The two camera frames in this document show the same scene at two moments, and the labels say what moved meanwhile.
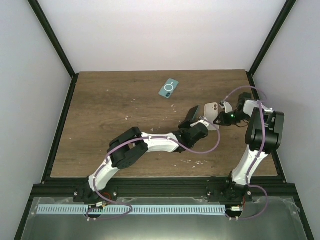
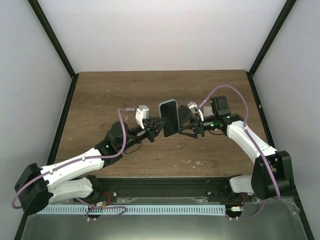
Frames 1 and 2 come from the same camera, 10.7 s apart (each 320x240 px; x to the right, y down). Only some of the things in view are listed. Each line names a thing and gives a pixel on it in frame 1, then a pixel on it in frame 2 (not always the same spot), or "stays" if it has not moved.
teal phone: x=168 y=88 → x=169 y=109
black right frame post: x=286 y=9 stays
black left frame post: x=51 y=35 stays
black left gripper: x=182 y=125 → x=150 y=129
